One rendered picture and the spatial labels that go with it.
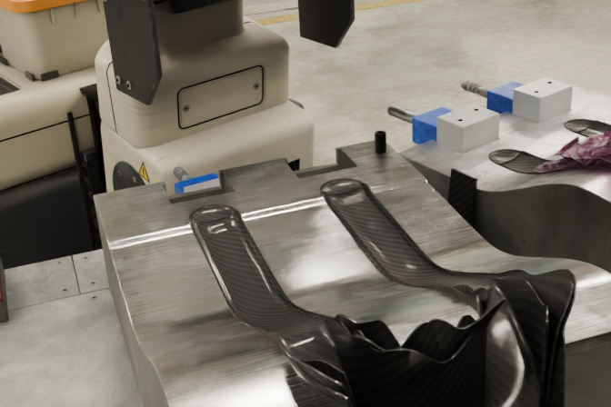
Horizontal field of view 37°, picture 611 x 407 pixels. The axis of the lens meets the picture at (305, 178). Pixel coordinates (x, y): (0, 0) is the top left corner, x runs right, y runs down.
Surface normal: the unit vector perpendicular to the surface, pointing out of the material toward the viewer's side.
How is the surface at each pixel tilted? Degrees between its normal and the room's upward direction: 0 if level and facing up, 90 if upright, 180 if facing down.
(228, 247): 4
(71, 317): 0
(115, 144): 90
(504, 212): 90
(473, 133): 90
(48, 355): 0
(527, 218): 90
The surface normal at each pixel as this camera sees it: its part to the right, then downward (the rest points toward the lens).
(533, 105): -0.80, 0.30
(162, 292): -0.04, -0.88
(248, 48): 0.27, -0.61
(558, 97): 0.59, 0.32
